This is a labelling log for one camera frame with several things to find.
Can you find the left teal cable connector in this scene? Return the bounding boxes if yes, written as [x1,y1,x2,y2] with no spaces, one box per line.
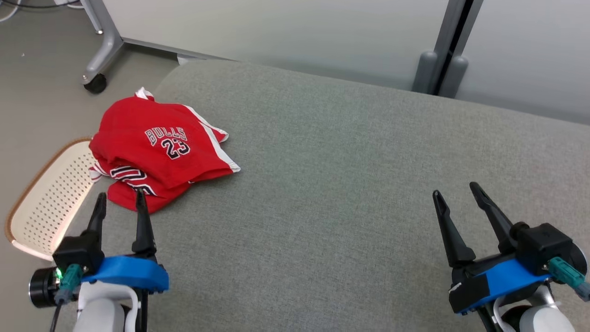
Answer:
[56,263,84,305]

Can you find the grey partition post, rounded feet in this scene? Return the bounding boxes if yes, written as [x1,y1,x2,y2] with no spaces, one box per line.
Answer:
[412,0,484,98]

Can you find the white perforated laundry basket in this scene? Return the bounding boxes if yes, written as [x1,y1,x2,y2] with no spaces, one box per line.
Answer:
[5,137,100,262]

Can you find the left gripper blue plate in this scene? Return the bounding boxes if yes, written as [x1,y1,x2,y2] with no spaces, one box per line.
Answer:
[29,188,170,309]

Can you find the red Bulls 23 shorts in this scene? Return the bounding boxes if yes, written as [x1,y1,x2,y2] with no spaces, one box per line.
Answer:
[88,87,242,190]

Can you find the black caster wheel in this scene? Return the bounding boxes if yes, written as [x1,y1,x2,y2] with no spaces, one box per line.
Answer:
[84,74,108,95]

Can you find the black floor cable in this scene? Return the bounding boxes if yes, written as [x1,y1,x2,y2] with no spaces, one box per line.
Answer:
[0,0,80,11]

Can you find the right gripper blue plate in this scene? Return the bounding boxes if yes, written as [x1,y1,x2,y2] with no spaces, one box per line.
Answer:
[432,181,554,317]

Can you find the teal cable connector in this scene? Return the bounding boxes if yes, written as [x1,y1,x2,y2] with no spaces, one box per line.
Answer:
[56,263,84,305]
[548,257,590,302]

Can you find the left black camera cable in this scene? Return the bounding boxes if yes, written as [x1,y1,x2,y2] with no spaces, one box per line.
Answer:
[49,300,64,332]

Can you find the grey metal table leg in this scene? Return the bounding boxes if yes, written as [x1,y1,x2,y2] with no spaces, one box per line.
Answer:
[80,0,231,86]

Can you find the white floor cable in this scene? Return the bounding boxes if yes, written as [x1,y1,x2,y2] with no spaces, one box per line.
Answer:
[0,0,23,22]

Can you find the right teal cable connector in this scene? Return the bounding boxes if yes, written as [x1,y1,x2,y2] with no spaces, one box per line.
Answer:
[548,257,590,302]

